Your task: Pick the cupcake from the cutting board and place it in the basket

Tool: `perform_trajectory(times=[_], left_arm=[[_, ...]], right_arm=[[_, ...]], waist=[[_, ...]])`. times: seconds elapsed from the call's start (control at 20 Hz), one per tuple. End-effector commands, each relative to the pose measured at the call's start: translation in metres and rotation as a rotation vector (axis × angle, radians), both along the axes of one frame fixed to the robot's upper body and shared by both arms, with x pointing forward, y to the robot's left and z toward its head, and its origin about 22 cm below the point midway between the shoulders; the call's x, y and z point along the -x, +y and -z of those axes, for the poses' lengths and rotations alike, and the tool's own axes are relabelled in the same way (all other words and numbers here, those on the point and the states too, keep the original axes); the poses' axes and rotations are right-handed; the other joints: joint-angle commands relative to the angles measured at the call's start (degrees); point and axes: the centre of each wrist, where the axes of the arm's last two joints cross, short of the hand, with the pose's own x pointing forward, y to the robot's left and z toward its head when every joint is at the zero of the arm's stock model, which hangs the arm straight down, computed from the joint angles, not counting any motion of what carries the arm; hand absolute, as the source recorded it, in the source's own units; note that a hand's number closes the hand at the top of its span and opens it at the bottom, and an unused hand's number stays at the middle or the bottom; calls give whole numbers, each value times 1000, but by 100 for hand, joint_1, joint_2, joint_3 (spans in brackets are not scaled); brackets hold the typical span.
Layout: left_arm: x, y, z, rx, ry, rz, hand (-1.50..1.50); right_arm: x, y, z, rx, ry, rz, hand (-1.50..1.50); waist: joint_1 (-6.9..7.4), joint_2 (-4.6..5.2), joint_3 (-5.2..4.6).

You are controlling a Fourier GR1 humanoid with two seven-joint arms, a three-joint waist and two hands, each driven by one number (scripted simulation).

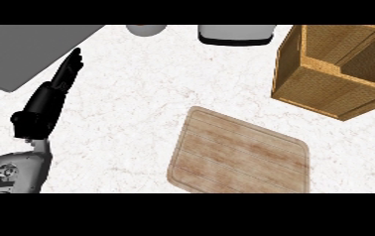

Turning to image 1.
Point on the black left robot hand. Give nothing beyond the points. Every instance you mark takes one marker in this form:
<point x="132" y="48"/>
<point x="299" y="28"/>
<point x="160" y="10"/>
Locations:
<point x="42" y="105"/>

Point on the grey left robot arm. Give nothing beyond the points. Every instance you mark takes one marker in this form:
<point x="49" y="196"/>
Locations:
<point x="22" y="170"/>

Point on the wooden cutting board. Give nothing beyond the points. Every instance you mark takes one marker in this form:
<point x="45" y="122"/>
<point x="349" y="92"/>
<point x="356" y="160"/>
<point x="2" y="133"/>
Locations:
<point x="241" y="155"/>

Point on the brown wooden basket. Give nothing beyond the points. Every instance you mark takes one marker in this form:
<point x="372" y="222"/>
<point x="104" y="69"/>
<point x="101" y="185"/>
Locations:
<point x="325" y="76"/>

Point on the flat dark grey panel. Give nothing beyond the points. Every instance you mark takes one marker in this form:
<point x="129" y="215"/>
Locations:
<point x="34" y="51"/>

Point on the pale grey round object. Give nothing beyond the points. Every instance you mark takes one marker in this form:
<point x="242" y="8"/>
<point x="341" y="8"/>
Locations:
<point x="145" y="29"/>

